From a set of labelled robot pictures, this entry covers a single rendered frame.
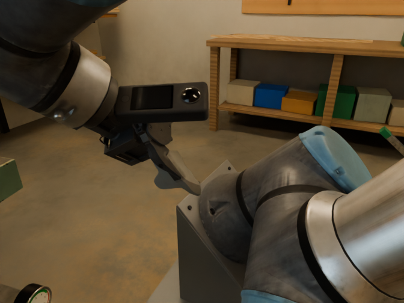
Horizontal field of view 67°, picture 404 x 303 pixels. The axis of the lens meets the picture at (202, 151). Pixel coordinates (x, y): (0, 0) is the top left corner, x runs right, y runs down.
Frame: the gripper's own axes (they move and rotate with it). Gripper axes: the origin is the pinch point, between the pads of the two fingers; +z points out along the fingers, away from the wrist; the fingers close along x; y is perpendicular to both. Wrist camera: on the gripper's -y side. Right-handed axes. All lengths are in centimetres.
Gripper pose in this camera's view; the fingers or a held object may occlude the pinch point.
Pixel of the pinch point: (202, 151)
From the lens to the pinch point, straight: 50.4
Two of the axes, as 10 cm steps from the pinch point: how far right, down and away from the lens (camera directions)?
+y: -8.0, 3.3, 5.0
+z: 6.0, 3.7, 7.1
